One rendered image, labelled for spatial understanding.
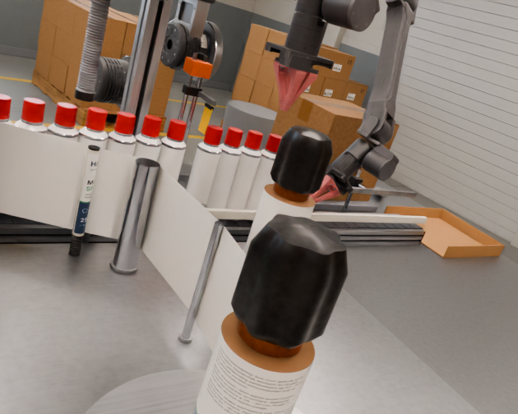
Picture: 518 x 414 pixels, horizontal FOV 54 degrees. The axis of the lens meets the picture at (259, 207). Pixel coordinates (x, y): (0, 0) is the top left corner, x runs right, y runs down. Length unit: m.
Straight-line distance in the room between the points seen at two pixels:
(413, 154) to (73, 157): 5.22
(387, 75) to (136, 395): 1.00
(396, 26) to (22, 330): 1.12
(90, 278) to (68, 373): 0.21
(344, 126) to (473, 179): 4.11
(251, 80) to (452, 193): 2.37
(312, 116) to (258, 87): 3.68
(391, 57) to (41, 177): 0.90
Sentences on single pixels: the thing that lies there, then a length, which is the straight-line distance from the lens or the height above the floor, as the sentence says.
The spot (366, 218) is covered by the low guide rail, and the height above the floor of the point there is 0.91.
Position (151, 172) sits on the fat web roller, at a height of 1.06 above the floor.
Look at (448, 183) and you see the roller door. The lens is 5.66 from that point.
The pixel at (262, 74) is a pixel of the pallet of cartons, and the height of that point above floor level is 0.73.
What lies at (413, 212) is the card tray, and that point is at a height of 0.85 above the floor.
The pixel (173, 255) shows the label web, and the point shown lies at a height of 0.97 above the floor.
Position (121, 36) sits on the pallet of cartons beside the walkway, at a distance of 4.55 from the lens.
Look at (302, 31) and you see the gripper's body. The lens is 0.84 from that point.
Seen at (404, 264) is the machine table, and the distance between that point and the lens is 1.41.
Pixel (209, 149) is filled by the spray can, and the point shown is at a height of 1.04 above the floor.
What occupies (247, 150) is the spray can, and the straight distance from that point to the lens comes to 1.10.
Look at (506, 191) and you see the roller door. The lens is 5.42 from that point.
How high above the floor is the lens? 1.33
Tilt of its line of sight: 21 degrees down
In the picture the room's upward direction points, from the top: 18 degrees clockwise
